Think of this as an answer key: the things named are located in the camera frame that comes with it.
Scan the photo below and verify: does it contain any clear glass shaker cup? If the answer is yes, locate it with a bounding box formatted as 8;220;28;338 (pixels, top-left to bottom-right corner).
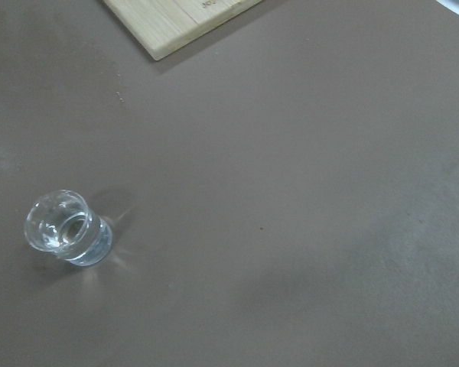
24;190;113;267

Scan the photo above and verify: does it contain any bamboo cutting board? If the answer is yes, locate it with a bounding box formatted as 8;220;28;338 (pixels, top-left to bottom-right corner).
105;0;259;60

